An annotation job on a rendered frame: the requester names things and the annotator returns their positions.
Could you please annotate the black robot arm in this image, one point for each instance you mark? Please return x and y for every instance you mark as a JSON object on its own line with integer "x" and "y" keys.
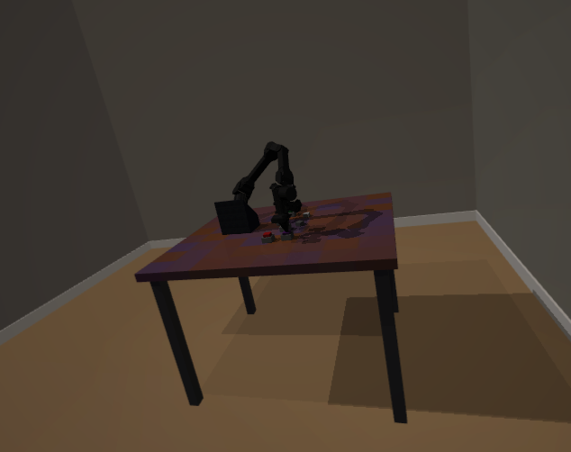
{"x": 284, "y": 176}

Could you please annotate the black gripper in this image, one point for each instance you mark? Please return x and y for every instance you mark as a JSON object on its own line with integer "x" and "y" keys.
{"x": 282, "y": 216}

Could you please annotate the red button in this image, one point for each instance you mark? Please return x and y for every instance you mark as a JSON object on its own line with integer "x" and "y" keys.
{"x": 268, "y": 237}

